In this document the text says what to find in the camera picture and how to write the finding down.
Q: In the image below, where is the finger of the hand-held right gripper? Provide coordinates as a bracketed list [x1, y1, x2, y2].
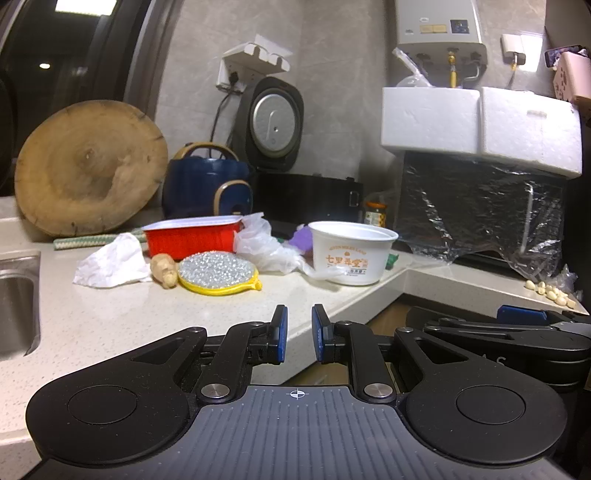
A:
[406, 307, 556, 343]
[497, 305, 560, 326]

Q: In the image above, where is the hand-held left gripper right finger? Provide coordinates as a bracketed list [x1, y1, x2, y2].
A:
[311, 304, 462, 406]

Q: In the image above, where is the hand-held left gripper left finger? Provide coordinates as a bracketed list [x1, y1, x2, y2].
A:
[129, 305, 289, 406]

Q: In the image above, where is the white paper bowl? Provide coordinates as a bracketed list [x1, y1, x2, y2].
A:
[307, 220, 400, 287]

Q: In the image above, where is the yellow silver scrub pad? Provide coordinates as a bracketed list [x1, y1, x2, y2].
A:
[177, 250, 264, 295]

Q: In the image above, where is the white plastic bag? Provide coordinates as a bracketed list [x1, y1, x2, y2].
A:
[233, 212, 333, 280]

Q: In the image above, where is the red and white food container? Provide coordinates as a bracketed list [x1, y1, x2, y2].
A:
[142, 215, 245, 261]

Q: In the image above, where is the ginger root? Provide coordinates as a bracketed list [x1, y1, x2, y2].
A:
[150, 253, 180, 291]

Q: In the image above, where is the white tissue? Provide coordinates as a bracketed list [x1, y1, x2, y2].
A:
[72, 232, 153, 289]

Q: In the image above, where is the pile of garlic cloves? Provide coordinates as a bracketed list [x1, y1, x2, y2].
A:
[524, 279, 578, 308]

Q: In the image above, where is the purple sponge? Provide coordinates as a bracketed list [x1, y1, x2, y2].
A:
[287, 224, 315, 257]

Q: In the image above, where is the black plastic-wrapped oven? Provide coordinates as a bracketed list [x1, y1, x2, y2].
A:
[397, 150, 578, 287]

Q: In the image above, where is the glass jar orange lid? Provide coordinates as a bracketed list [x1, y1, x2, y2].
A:
[363, 198, 387, 228]

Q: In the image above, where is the navy blue small rice cooker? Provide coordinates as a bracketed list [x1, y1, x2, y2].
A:
[161, 142, 254, 220]

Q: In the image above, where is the green striped cloth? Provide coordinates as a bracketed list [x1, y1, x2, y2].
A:
[53, 233, 121, 251]

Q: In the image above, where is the pink basket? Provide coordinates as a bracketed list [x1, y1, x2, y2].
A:
[551, 52, 591, 109]

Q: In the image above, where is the round wooden cutting board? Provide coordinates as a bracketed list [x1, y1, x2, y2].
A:
[14, 100, 169, 238]

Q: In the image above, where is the steel sink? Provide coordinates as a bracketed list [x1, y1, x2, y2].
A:
[0, 251, 42, 361]

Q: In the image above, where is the white water heater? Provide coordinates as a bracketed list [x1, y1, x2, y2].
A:
[394, 0, 488, 88]

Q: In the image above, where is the dark window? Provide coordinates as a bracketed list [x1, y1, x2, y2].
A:
[0, 0, 185, 197]

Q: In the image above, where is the black power cable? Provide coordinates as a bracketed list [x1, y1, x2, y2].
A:
[210, 76, 242, 144]

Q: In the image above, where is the white wall adapter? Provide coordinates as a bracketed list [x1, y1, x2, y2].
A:
[501, 33, 527, 65]

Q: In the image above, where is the white wall socket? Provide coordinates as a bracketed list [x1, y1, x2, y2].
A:
[216, 41, 293, 95]

